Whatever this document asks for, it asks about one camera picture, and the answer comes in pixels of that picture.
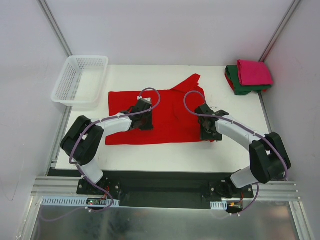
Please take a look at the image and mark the cable duct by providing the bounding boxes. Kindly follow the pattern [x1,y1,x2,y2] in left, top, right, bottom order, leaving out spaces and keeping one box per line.
[210,200,228,211]
[42,196,120,208]

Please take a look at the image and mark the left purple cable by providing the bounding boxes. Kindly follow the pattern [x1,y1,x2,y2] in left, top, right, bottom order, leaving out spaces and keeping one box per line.
[39,87,162,222]

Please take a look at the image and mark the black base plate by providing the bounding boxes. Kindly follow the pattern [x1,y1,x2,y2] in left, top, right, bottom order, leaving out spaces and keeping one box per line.
[76,169,254,208]

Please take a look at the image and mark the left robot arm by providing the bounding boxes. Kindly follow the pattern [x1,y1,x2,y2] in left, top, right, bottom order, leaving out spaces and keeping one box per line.
[60,97,153,195]

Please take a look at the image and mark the red t-shirt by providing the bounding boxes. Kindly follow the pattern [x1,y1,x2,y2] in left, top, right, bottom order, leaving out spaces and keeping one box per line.
[224,72,235,91]
[105,73,205,146]

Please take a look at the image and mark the purple cable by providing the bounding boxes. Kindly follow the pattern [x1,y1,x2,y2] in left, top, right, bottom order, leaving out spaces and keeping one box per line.
[39,87,162,222]
[183,91,289,218]

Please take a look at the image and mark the green folded t-shirt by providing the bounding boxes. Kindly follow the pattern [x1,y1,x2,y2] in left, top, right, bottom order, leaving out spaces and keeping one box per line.
[225,65,272,96]

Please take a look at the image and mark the left cable duct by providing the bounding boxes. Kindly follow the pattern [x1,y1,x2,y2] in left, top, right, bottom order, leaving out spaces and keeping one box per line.
[42,196,120,208]

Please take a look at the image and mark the right cable duct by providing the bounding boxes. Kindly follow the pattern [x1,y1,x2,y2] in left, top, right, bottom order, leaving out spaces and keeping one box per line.
[210,200,228,211]

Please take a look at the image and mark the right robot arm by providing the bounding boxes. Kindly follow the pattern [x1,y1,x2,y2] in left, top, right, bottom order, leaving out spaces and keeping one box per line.
[195,103,292,199]

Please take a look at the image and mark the red folded t-shirt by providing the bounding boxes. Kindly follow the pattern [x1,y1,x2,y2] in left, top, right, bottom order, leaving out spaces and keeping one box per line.
[224,72,235,91]

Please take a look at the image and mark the white plastic basket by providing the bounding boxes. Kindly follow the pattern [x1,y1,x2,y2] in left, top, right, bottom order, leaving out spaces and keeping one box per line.
[51,55,109,109]

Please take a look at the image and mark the pink folded t-shirt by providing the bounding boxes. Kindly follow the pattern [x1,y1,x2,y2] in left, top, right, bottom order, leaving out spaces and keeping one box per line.
[236,59,274,86]

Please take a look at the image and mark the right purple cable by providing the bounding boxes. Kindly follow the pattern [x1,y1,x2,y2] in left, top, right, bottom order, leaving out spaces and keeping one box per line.
[183,91,289,218]

